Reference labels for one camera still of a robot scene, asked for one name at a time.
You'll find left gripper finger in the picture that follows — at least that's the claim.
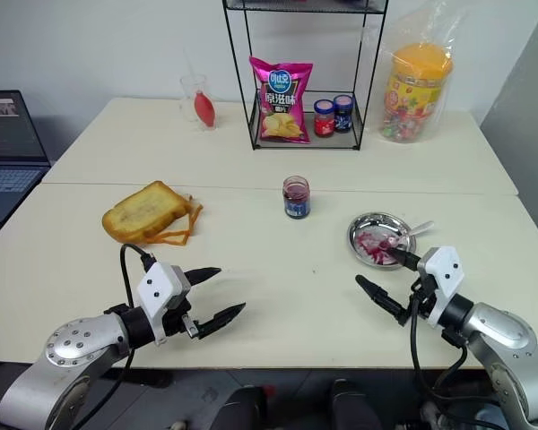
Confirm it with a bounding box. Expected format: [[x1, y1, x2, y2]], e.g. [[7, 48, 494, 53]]
[[187, 267, 223, 289], [196, 303, 247, 340]]

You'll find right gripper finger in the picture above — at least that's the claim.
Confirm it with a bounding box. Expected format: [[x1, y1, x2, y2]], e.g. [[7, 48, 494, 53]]
[[356, 275, 408, 326], [387, 247, 421, 271]]

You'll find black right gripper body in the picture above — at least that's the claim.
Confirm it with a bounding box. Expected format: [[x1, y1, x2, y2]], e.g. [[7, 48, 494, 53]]
[[396, 253, 439, 327]]

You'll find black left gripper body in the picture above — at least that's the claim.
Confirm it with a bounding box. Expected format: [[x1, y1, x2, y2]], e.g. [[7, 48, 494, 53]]
[[163, 268, 205, 340]]

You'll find white plastic spoon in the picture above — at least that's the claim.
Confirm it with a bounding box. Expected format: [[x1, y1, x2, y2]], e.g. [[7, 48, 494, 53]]
[[378, 220, 435, 251]]

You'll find toasted bread slice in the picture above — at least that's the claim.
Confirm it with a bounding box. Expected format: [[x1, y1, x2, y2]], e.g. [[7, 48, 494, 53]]
[[101, 180, 194, 245]]

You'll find white bread slice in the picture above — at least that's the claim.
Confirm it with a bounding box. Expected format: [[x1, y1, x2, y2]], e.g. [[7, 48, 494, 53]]
[[142, 192, 205, 248]]

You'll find open blue-label jam jar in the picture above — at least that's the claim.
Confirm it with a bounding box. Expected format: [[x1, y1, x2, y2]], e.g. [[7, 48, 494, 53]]
[[282, 176, 310, 220]]

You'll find closed blue-label jam jar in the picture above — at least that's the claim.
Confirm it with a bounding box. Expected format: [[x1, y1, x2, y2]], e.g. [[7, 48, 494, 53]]
[[333, 94, 354, 134]]

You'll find closed red-label jam jar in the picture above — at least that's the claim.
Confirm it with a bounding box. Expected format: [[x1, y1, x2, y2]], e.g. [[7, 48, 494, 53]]
[[313, 99, 335, 138]]

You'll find round metal plate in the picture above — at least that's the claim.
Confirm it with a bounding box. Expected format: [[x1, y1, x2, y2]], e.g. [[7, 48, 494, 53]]
[[347, 212, 418, 269]]

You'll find dark rounded shape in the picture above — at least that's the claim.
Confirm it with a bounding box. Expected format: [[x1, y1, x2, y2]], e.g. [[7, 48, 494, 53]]
[[330, 378, 365, 430], [196, 384, 270, 430]]

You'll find yellow-lid candy jar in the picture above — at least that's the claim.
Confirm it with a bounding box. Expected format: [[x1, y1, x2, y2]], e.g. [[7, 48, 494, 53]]
[[378, 42, 455, 144]]

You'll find red pointed plastic object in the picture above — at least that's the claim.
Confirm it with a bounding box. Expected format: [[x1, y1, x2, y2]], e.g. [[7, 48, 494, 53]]
[[192, 89, 219, 130]]

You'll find clear glass cup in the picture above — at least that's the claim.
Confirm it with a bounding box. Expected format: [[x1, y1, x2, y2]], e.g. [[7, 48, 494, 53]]
[[179, 74, 211, 132]]

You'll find pink potato chips bag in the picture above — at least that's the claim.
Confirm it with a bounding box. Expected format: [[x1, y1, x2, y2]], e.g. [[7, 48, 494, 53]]
[[249, 56, 315, 144]]

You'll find clear drinking straw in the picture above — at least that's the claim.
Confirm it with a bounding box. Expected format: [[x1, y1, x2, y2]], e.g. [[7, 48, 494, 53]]
[[182, 47, 204, 93]]

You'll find candy jar in plastic bag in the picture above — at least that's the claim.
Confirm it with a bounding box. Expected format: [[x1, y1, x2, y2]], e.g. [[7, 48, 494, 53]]
[[362, 8, 457, 145]]

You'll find dark laptop computer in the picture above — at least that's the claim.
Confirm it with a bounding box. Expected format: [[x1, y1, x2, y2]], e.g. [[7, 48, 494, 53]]
[[0, 89, 53, 250]]

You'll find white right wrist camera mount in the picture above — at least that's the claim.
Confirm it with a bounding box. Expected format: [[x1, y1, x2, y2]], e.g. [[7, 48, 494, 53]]
[[415, 245, 464, 331]]

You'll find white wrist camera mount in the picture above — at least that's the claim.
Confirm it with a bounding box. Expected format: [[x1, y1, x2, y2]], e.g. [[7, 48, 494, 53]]
[[136, 262, 190, 346], [415, 245, 464, 331]]

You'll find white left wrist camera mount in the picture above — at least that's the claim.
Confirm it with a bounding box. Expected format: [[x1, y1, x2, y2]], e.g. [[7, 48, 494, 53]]
[[136, 262, 190, 346]]

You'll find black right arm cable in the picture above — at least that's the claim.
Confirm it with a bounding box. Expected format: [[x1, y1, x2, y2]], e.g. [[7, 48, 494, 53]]
[[407, 277, 470, 430]]

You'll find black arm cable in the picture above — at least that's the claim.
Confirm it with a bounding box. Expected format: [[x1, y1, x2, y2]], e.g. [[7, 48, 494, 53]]
[[118, 243, 158, 373], [407, 277, 470, 430]]

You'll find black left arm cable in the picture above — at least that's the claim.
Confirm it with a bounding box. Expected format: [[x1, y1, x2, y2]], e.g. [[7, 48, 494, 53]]
[[118, 243, 158, 373]]

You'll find black wire shelf rack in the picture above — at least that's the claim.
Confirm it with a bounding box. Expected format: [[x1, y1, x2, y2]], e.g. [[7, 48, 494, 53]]
[[222, 0, 385, 152]]

